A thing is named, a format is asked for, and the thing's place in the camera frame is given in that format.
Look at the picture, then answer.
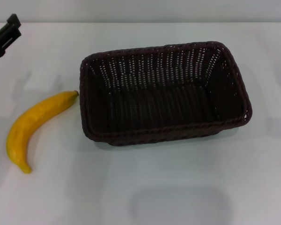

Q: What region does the yellow banana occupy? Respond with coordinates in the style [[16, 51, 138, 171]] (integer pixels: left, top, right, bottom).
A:
[[6, 90, 80, 174]]

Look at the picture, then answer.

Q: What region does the dark woven plastic basket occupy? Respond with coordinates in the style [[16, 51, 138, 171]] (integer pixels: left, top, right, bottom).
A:
[[79, 41, 253, 148]]

